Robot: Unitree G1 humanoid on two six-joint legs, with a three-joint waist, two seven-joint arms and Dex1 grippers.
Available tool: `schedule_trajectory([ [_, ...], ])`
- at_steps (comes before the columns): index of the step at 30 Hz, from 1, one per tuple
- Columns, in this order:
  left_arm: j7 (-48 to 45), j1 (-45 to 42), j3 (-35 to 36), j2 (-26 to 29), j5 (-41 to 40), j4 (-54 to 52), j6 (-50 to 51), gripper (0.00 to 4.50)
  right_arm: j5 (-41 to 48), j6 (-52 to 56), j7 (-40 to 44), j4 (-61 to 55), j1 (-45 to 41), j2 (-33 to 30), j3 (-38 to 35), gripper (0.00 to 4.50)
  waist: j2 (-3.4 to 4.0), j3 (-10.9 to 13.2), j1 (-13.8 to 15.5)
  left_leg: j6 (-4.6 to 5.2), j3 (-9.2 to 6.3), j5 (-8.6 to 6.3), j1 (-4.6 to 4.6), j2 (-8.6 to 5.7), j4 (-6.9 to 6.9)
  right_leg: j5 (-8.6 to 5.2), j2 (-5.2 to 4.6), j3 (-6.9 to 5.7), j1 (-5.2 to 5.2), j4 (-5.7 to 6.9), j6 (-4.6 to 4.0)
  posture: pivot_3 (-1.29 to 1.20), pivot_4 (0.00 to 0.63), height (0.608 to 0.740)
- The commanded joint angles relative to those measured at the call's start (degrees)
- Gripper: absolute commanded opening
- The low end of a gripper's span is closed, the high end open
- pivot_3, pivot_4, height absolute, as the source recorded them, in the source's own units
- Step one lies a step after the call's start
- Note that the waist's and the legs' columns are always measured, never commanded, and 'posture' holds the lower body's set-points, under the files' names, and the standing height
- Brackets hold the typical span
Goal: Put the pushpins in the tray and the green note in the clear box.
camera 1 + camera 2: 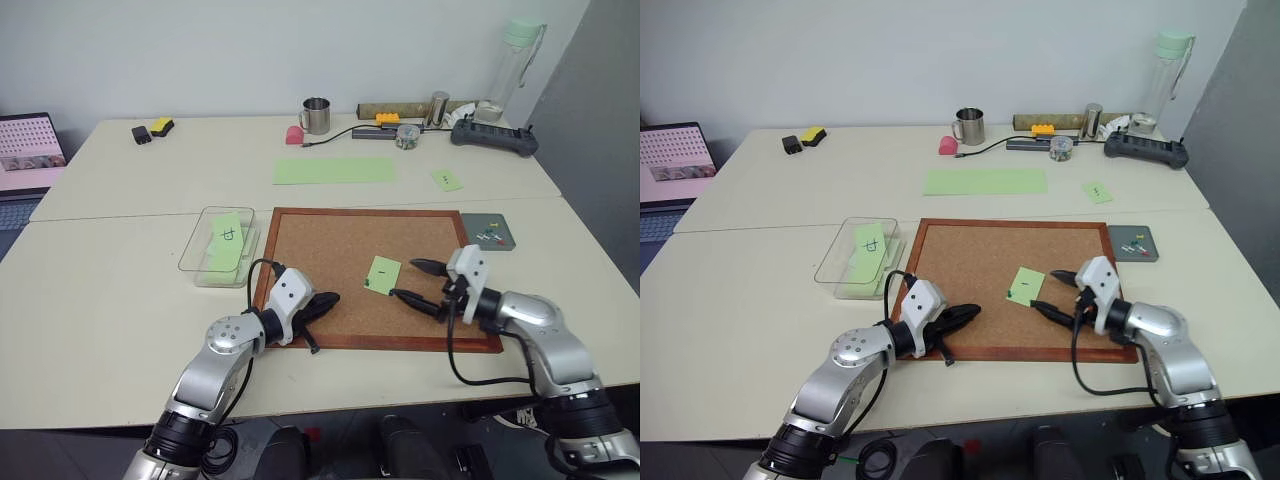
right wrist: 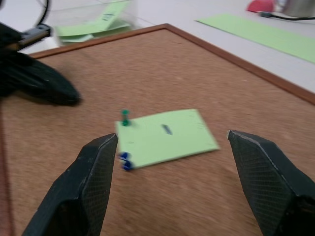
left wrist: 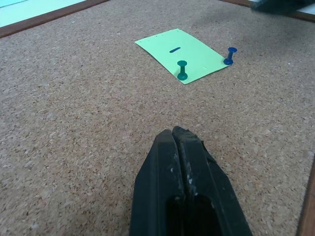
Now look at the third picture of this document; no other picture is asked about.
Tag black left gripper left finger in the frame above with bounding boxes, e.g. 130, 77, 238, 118
129, 129, 188, 236

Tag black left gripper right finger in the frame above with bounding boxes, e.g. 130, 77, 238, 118
172, 126, 253, 236

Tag green paper note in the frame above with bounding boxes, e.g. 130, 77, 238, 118
134, 28, 232, 86

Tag green pushpin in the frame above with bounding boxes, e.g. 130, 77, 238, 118
176, 60, 189, 81

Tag blue pushpin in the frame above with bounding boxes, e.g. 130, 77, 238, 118
223, 47, 238, 66

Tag dark blurred object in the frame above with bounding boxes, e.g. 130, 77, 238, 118
250, 0, 315, 15

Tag cork board with wooden frame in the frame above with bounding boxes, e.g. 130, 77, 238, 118
0, 0, 315, 236

